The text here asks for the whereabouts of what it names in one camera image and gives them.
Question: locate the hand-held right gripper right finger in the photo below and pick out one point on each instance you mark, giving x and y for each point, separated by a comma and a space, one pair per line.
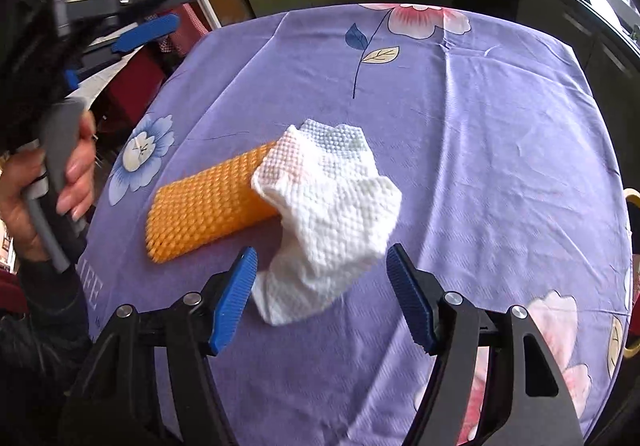
412, 296

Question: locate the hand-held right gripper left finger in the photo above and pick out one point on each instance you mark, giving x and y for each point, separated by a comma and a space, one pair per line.
235, 296

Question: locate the white paper towel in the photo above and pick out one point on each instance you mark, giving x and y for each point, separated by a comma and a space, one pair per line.
340, 226

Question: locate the yellow rimmed chair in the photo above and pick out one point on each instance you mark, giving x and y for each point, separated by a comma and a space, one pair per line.
635, 197

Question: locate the person's left forearm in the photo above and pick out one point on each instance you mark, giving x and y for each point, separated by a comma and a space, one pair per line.
40, 326

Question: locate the person's left hand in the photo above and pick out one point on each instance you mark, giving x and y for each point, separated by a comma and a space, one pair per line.
80, 176

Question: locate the red wooden chair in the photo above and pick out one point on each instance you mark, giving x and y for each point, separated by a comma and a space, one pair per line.
135, 86

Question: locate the purple floral tablecloth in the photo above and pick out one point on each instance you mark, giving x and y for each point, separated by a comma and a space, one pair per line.
475, 126

